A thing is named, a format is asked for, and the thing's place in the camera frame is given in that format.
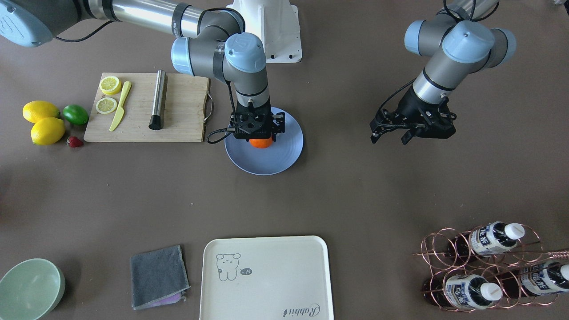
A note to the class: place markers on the thin lemon slice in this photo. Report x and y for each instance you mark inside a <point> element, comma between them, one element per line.
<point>106,105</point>

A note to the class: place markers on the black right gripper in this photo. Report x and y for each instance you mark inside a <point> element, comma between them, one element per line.
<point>278,123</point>

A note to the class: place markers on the tea bottle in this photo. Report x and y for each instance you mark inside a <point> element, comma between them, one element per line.
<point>551,277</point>
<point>495,238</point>
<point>462,292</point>

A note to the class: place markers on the lemon half thick slice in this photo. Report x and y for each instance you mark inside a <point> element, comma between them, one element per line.
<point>110,85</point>

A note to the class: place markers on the copper wire bottle rack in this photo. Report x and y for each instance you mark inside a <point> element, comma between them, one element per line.
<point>529,251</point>

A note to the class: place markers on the green bowl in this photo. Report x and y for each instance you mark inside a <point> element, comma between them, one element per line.
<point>30,290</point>

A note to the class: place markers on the cream rabbit tray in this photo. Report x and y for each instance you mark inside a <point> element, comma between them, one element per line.
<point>266,278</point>

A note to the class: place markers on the tea bottle upper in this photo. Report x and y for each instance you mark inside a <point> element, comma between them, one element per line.
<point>495,238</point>

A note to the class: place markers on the yellow plastic knife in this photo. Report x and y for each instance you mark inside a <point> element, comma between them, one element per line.
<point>119,113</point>

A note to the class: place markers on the yellow lemon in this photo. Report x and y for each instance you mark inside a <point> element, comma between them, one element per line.
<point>47,131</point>
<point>36,110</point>

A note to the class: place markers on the green lime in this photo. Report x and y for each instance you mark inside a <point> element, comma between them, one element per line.
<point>75,114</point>

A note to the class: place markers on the tea bottle outer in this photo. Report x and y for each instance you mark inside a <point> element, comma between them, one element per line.
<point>551,277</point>

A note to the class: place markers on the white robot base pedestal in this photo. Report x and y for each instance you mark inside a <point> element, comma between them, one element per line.
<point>276,23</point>

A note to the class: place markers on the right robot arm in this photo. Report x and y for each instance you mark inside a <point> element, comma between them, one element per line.
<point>211,43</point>

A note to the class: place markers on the red strawberry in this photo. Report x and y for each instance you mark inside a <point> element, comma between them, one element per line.
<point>74,142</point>

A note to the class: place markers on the yellow lemon lower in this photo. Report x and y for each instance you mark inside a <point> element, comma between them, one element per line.
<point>47,131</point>

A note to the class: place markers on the orange mandarin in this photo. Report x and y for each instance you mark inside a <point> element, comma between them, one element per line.
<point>261,143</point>

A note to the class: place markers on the wooden cutting board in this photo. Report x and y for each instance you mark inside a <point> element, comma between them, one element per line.
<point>184,110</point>

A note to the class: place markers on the steel cylinder black cap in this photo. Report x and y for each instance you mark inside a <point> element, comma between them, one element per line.
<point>157,114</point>

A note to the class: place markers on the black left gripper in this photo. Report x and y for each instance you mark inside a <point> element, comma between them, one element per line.
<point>410,108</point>

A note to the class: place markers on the grey folded cloth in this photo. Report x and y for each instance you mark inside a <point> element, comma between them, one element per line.
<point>158,277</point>

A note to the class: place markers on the blue plate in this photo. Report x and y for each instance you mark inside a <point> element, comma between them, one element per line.
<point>278,157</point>

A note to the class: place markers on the tea bottle lower middle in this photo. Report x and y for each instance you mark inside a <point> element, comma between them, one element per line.
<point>462,292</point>

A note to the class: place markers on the yellow lemon upper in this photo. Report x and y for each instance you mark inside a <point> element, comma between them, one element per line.
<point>36,110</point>

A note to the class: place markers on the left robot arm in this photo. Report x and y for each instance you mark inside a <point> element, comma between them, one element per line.
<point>457,45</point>

